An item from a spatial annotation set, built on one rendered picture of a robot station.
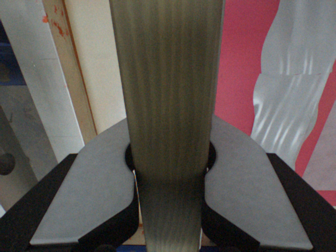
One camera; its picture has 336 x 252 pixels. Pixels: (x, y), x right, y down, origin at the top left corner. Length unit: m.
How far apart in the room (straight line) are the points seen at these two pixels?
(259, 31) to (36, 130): 1.59
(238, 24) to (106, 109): 0.16
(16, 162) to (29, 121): 1.40
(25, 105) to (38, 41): 1.41
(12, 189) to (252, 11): 0.29
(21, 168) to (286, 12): 0.30
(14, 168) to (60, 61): 0.12
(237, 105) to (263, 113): 0.03
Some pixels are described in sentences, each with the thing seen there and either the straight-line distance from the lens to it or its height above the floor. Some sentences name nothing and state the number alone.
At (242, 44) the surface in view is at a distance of 0.22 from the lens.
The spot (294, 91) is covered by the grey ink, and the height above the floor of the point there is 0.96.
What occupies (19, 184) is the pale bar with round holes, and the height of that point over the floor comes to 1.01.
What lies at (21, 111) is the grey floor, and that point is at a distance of 1.65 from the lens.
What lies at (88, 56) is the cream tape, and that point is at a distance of 0.23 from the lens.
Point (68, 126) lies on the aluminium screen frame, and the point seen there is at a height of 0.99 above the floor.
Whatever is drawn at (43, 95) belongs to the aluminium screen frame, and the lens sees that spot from 0.22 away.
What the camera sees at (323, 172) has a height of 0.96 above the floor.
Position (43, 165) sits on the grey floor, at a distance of 1.88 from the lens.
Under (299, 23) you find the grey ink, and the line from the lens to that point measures 0.23.
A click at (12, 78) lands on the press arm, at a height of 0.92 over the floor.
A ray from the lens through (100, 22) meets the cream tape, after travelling 0.22.
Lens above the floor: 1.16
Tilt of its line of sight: 60 degrees down
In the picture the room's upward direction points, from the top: 176 degrees counter-clockwise
